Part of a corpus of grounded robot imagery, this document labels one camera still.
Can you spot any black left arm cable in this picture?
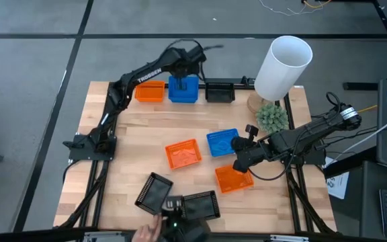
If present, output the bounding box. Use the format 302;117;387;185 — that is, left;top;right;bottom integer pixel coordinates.
163;38;225;83

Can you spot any yellow power cable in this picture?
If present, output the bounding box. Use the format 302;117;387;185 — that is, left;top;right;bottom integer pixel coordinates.
357;104;379;114

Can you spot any black plastic basket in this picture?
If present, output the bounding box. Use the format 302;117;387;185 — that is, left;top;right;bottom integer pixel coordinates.
179;190;221;221
134;171;174;216
204;82;237;104

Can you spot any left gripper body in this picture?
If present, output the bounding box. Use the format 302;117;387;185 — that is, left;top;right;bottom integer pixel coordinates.
169;61;193;81

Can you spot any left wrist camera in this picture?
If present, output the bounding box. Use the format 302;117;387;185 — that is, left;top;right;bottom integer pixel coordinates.
188;45;208;65

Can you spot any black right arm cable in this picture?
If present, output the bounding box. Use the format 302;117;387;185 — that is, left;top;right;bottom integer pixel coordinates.
247;147;297;182

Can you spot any person's hand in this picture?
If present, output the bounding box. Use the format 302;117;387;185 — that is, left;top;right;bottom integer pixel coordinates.
131;214;163;242

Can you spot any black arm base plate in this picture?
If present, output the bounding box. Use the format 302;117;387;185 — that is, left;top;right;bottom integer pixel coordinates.
68;133;118;161
280;147;327;166

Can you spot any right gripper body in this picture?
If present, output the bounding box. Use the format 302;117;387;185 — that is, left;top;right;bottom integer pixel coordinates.
246;137;271;165

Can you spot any black handheld device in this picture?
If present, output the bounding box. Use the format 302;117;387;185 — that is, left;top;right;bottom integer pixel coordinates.
161;194;212;242

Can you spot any thin yellow floor cable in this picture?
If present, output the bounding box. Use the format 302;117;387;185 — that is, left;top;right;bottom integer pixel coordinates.
302;0;332;9

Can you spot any orange plastic basket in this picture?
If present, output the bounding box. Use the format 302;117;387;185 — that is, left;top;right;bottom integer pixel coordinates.
165;138;203;171
214;163;255;195
134;79;166;103

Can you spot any white paper sheet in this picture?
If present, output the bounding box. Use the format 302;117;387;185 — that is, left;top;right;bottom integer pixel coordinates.
326;170;350;200

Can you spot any grey metal bracket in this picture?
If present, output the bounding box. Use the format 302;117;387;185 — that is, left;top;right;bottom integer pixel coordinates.
82;231;134;242
269;234;310;242

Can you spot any black desk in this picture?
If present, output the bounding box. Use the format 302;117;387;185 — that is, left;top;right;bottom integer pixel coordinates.
324;147;387;242

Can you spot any blue plastic basket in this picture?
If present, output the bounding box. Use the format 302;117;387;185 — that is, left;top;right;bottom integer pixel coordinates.
206;128;241;158
167;75;200;104

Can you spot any green plant in white pot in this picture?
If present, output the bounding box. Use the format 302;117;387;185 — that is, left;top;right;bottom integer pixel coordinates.
255;103;290;134

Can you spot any thin white floor cable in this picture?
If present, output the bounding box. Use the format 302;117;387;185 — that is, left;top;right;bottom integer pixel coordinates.
258;0;325;17

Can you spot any black aluminium table frame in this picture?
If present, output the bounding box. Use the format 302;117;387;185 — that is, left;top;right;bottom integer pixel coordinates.
54;76;336;236

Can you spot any white shade wooden base lamp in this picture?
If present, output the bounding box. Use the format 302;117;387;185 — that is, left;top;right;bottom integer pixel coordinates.
246;35;314;114

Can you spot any black floor bar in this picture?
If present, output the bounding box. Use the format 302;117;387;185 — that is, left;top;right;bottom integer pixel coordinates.
343;81;380;91

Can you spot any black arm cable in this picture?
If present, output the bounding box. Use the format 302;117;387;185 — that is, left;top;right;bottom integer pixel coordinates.
247;147;297;182
163;38;225;83

